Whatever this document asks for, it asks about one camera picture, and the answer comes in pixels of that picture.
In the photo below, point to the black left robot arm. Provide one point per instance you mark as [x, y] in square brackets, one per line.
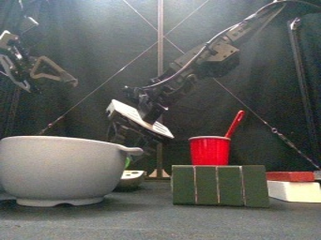
[27, 23]

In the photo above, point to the red and white toy nigiri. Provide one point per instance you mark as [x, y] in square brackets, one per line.
[292, 190]

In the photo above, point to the red plastic cup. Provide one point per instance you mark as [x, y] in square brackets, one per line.
[209, 151]

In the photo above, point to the white tray with black inside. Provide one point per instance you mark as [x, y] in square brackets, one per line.
[133, 179]

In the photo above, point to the red toy spatula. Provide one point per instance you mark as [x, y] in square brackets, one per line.
[236, 123]

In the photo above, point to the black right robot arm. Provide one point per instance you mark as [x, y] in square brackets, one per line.
[209, 59]

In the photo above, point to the vertical metal frame post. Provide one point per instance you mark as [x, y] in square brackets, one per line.
[160, 31]

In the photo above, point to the green toy sushi roll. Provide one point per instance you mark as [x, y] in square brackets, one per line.
[220, 186]

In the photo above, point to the green toy pea pod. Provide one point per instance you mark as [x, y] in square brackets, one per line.
[128, 163]

